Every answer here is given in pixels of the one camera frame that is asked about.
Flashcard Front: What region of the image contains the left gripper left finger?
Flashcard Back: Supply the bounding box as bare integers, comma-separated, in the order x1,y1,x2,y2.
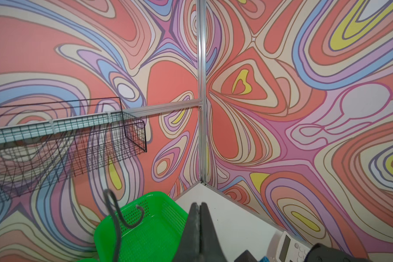
173,203,200,262

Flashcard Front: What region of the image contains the black wire basket back wall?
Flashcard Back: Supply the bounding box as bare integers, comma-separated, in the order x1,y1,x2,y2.
0,97,147,203

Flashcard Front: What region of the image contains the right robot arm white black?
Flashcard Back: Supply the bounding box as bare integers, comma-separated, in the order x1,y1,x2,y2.
234,243,372,262

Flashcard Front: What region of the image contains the white pink calculator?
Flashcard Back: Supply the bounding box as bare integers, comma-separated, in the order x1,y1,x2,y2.
275,231,312,262

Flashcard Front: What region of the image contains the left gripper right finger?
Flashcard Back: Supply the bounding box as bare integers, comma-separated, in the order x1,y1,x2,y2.
199,203,227,262

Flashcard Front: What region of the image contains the right green plastic basket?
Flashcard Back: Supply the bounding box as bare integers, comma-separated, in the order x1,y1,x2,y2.
94,190,188,262

